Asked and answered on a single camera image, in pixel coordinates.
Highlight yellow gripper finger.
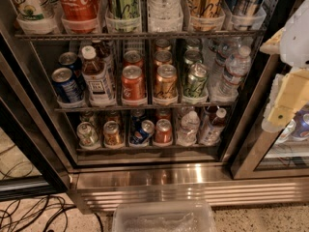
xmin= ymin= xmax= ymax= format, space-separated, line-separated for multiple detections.
xmin=260 ymin=28 xmax=284 ymax=55

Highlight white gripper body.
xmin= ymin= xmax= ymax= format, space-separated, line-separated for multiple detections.
xmin=262 ymin=68 xmax=309 ymax=132

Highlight clear water bottle front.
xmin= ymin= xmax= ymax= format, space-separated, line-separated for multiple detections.
xmin=177 ymin=111 xmax=200 ymax=146

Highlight clear water bottle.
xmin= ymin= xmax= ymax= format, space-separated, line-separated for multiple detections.
xmin=176 ymin=106 xmax=195 ymax=122
xmin=177 ymin=111 xmax=200 ymax=146

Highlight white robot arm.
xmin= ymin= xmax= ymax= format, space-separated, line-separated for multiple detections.
xmin=260 ymin=0 xmax=309 ymax=132

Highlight water bottle middle front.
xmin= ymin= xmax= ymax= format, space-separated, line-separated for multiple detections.
xmin=219 ymin=45 xmax=251 ymax=97

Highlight water bottle middle rear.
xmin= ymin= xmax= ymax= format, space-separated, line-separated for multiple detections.
xmin=209 ymin=37 xmax=241 ymax=83

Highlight right glass fridge door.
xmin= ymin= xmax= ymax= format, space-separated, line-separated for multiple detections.
xmin=222 ymin=53 xmax=309 ymax=180

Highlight glass fridge door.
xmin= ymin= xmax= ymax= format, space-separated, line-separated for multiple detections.
xmin=0 ymin=51 xmax=70 ymax=201
xmin=222 ymin=53 xmax=309 ymax=180

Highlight tea bottle bottom shelf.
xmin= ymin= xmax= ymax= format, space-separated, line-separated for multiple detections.
xmin=198 ymin=108 xmax=227 ymax=146

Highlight clear water bottle behind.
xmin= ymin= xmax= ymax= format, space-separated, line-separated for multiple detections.
xmin=176 ymin=106 xmax=195 ymax=122

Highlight clear bottle top shelf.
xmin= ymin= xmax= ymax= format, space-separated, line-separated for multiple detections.
xmin=147 ymin=0 xmax=183 ymax=33

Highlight blue pepsi can bottom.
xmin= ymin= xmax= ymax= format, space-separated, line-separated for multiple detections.
xmin=129 ymin=120 xmax=155 ymax=145

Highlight tea bottle middle rear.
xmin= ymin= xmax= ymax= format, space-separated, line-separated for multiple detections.
xmin=92 ymin=40 xmax=114 ymax=82

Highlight tea bottle middle front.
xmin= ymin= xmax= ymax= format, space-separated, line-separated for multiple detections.
xmin=82 ymin=45 xmax=115 ymax=106

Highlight coca cola bottle top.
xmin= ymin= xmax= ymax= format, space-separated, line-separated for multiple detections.
xmin=60 ymin=0 xmax=100 ymax=34

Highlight green white can bottom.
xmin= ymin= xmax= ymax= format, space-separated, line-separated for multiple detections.
xmin=76 ymin=122 xmax=99 ymax=149

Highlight steel fridge base grille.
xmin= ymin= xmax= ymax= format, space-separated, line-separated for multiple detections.
xmin=68 ymin=163 xmax=309 ymax=214

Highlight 7up bottle top shelf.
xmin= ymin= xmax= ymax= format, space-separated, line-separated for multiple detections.
xmin=12 ymin=0 xmax=54 ymax=20

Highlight left glass fridge door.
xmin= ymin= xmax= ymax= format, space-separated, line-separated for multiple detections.
xmin=0 ymin=51 xmax=70 ymax=201

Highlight dark tall can top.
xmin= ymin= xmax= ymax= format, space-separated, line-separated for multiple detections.
xmin=225 ymin=0 xmax=263 ymax=31

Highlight gold tall can top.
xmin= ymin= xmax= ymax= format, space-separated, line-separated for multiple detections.
xmin=186 ymin=0 xmax=224 ymax=31

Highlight green can middle front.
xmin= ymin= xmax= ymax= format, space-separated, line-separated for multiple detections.
xmin=183 ymin=63 xmax=208 ymax=98

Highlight gold can middle front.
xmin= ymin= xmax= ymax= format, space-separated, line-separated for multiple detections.
xmin=154 ymin=64 xmax=177 ymax=100

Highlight red can bottom front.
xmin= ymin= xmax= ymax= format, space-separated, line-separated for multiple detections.
xmin=154 ymin=119 xmax=173 ymax=146

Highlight red coke can rear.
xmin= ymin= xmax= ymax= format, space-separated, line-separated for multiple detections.
xmin=123 ymin=50 xmax=144 ymax=68

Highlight red coke can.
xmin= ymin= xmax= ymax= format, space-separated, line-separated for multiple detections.
xmin=122 ymin=65 xmax=145 ymax=102
xmin=123 ymin=50 xmax=144 ymax=68

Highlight red coke can front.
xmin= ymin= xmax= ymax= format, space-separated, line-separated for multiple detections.
xmin=122 ymin=65 xmax=145 ymax=102

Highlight green tall can top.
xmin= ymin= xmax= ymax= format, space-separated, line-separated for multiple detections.
xmin=105 ymin=0 xmax=142 ymax=33

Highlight clear plastic bin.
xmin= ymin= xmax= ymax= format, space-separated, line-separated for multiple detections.
xmin=112 ymin=200 xmax=217 ymax=232

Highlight orange can bottom front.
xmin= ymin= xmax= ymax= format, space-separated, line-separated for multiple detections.
xmin=103 ymin=121 xmax=123 ymax=148

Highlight blue can middle rear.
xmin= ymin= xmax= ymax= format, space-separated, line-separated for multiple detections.
xmin=58 ymin=51 xmax=85 ymax=89

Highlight blue can middle front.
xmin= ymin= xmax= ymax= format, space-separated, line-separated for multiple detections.
xmin=51 ymin=68 xmax=83 ymax=103

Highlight black floor cables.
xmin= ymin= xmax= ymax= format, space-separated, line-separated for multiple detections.
xmin=0 ymin=143 xmax=104 ymax=232

